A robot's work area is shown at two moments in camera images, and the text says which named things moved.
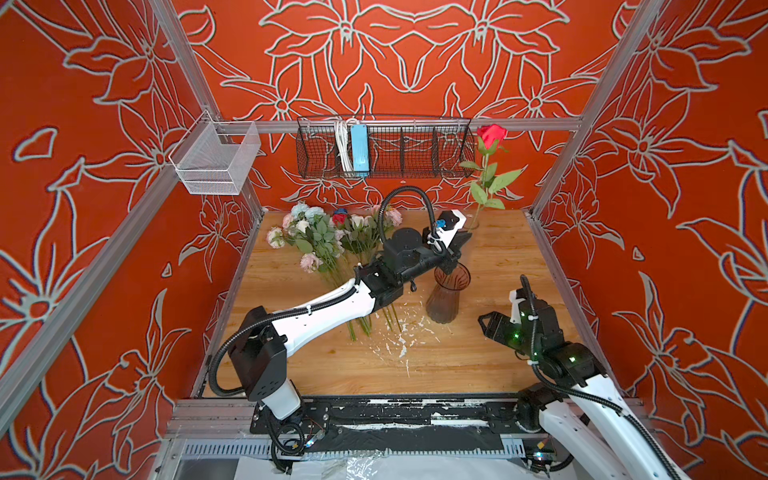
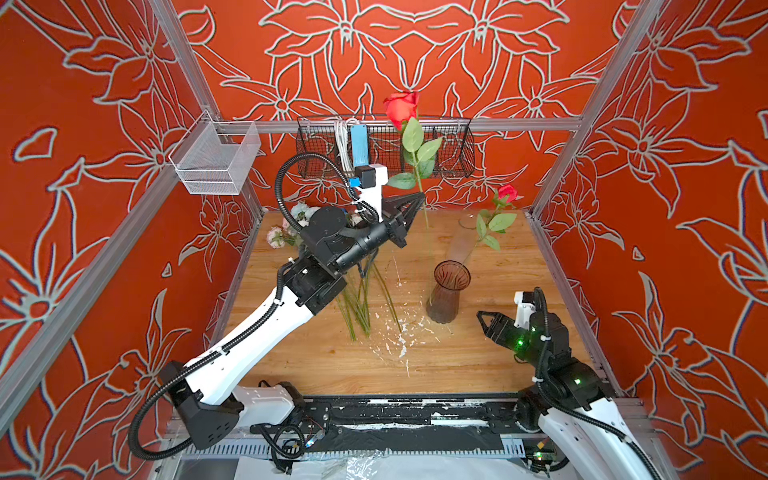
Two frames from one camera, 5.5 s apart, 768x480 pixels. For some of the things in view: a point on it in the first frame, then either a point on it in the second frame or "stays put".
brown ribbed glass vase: x=442 y=305 stays put
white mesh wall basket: x=214 y=156 stays put
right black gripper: x=498 y=322 stays put
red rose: x=489 y=139 → x=505 y=195
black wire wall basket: x=397 y=149 stays put
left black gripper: x=447 y=254 → x=398 y=220
